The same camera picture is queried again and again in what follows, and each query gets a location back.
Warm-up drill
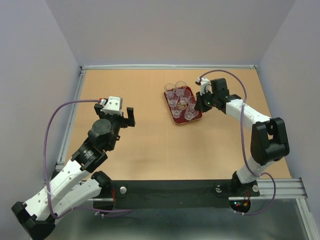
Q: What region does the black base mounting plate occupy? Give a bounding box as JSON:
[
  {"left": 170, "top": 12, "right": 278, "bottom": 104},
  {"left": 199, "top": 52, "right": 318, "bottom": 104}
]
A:
[{"left": 93, "top": 179, "right": 260, "bottom": 210}]

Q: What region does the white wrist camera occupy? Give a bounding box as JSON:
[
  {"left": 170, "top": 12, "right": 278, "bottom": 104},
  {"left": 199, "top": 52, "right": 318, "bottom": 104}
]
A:
[
  {"left": 101, "top": 96, "right": 123, "bottom": 116},
  {"left": 195, "top": 77, "right": 211, "bottom": 96}
]

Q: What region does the left aluminium side rail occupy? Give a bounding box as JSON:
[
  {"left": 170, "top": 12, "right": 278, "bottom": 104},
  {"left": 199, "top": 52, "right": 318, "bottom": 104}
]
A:
[{"left": 39, "top": 69, "right": 87, "bottom": 198}]

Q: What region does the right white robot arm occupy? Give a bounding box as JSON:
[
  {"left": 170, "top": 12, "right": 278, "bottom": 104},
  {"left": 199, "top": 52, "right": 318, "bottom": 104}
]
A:
[{"left": 195, "top": 77, "right": 290, "bottom": 195}]

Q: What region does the right aluminium front rail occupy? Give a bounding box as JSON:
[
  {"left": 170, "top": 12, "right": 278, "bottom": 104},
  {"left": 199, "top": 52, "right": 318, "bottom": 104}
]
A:
[{"left": 257, "top": 177, "right": 320, "bottom": 240}]

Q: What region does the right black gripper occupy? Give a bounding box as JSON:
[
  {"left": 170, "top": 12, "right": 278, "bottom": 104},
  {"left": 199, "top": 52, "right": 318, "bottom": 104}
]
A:
[{"left": 193, "top": 88, "right": 218, "bottom": 113}]

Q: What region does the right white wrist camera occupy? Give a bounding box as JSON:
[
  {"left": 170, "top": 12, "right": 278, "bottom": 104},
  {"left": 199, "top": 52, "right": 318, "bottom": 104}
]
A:
[{"left": 195, "top": 77, "right": 211, "bottom": 96}]

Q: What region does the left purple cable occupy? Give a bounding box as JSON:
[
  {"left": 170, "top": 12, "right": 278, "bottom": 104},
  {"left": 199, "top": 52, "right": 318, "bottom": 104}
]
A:
[{"left": 43, "top": 99, "right": 131, "bottom": 220}]

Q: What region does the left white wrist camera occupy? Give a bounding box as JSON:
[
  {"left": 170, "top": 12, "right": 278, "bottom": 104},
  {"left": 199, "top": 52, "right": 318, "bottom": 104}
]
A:
[{"left": 101, "top": 96, "right": 123, "bottom": 116}]

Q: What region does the clear faceted glass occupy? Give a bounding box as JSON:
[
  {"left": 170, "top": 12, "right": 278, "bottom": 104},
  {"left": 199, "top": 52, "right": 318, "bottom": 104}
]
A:
[{"left": 164, "top": 83, "right": 176, "bottom": 100}]

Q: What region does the aluminium table edge rail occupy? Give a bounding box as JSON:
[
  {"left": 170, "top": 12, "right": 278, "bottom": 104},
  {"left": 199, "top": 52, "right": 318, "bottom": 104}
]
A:
[{"left": 80, "top": 64, "right": 257, "bottom": 71}]

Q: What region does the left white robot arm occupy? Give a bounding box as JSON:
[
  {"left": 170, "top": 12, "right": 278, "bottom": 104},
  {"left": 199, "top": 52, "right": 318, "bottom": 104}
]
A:
[{"left": 11, "top": 98, "right": 136, "bottom": 240}]

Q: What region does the red lacquer tray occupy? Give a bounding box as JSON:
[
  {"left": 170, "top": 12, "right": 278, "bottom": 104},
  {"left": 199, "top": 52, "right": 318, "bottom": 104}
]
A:
[{"left": 163, "top": 86, "right": 202, "bottom": 125}]

